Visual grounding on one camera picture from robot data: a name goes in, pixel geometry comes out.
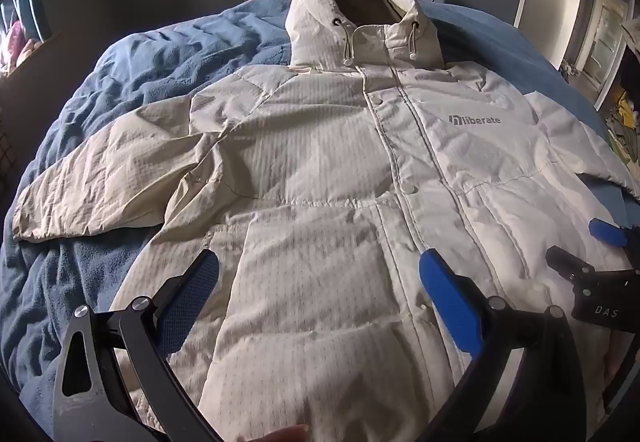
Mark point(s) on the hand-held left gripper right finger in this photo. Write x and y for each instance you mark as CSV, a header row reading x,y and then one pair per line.
x,y
450,304

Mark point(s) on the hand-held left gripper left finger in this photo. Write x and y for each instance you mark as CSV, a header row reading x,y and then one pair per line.
x,y
196,281

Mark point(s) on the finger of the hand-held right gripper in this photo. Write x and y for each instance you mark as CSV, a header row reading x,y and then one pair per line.
x,y
567,267
607,229

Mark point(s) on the cream hooded puffer jacket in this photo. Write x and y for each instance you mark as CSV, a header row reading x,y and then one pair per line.
x,y
325,172

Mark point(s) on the pile of clothes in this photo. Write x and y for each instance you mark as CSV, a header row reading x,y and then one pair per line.
x,y
625,122

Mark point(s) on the blue fleece blanket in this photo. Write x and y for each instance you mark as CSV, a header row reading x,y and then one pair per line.
x,y
125,72

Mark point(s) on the dark grid radiator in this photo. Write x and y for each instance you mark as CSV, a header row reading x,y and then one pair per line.
x,y
5,162

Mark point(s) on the pink soft toys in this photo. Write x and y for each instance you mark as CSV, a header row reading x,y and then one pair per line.
x,y
17,42

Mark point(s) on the dark curtain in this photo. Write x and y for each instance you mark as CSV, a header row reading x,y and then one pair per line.
x,y
35,2

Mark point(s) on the window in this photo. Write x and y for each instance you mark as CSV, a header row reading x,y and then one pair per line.
x,y
15,12

